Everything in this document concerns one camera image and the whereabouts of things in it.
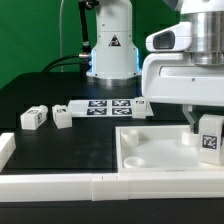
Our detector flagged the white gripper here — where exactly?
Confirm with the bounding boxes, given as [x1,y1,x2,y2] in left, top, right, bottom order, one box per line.
[142,53,224,132]

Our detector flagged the white square tabletop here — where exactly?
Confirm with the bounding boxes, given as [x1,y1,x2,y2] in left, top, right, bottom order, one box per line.
[115,125,224,173]

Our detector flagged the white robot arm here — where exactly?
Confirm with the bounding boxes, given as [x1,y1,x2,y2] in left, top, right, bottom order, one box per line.
[87,0,224,107]

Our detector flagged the white U-shaped obstacle fence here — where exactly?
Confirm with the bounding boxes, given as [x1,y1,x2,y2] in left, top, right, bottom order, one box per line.
[0,128,224,203]

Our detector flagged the white marker sheet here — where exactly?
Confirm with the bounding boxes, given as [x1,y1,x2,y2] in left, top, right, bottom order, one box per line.
[68,98,153,118]

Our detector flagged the black cables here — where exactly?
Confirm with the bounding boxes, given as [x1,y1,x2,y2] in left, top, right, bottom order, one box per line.
[41,54,92,73]

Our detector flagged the white thin cable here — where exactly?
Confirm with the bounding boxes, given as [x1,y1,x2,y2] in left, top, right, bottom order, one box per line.
[58,0,66,73]

